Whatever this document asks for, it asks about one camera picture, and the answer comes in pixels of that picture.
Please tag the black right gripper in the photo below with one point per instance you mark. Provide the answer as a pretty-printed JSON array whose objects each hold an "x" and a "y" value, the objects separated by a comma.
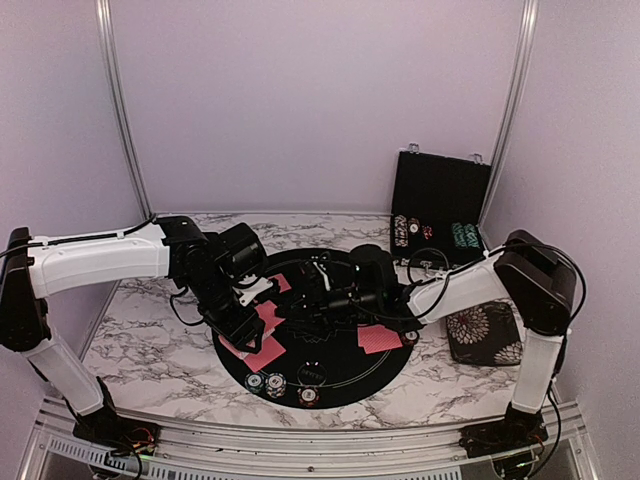
[{"x": 316, "y": 308}]

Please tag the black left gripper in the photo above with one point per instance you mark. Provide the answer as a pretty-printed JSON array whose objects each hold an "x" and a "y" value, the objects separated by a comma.
[{"x": 240, "y": 330}]

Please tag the dealt red card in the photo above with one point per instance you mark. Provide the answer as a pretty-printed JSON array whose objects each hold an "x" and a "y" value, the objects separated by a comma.
[
  {"x": 279, "y": 284},
  {"x": 270, "y": 351},
  {"x": 267, "y": 313},
  {"x": 377, "y": 338}
]

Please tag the clear round dealer button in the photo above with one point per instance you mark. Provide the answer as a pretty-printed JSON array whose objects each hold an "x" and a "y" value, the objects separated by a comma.
[{"x": 312, "y": 374}]

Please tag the green chip stack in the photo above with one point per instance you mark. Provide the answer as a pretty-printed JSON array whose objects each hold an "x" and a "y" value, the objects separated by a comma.
[{"x": 254, "y": 382}]

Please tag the red playing card deck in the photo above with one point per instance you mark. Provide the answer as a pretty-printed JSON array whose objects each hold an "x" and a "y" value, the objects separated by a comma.
[{"x": 238, "y": 353}]

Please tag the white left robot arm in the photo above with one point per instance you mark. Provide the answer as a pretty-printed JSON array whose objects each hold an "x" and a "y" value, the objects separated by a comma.
[{"x": 224, "y": 271}]

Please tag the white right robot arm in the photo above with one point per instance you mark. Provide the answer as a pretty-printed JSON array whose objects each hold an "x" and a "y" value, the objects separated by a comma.
[{"x": 511, "y": 306}]

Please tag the round black poker mat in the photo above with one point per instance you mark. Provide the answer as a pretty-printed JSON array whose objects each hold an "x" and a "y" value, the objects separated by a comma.
[{"x": 352, "y": 375}]

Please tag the black poker chip case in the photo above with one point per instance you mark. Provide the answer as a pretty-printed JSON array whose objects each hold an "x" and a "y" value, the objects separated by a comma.
[{"x": 439, "y": 191}]

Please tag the green chips in case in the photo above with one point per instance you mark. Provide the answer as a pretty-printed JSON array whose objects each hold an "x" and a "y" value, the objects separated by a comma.
[{"x": 466, "y": 236}]

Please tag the black floral rectangular tray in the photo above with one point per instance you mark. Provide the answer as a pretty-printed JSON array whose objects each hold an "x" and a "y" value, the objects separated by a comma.
[{"x": 485, "y": 335}]

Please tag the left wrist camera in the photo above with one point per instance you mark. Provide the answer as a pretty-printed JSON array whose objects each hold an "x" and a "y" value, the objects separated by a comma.
[{"x": 245, "y": 254}]

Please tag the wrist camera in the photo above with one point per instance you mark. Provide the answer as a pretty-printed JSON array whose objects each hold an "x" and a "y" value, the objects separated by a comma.
[
  {"x": 375, "y": 278},
  {"x": 245, "y": 254}
]

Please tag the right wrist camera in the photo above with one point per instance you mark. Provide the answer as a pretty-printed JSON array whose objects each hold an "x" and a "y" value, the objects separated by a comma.
[{"x": 375, "y": 278}]

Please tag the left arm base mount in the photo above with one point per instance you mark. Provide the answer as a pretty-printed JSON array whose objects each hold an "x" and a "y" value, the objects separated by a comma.
[{"x": 106, "y": 427}]

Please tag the aluminium front rail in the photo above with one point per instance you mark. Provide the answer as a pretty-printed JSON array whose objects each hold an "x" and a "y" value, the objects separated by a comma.
[{"x": 201, "y": 450}]

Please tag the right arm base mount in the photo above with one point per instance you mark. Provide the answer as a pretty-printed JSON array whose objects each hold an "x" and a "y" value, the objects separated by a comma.
[{"x": 502, "y": 440}]

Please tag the left aluminium frame post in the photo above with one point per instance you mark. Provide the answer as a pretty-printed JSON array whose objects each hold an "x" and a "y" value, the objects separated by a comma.
[{"x": 114, "y": 81}]

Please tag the aluminium frame post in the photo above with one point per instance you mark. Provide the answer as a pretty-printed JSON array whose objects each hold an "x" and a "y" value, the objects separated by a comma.
[
  {"x": 114, "y": 81},
  {"x": 524, "y": 47}
]

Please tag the right aluminium frame post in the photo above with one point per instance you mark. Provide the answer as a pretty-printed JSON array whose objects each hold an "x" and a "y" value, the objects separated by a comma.
[{"x": 524, "y": 47}]

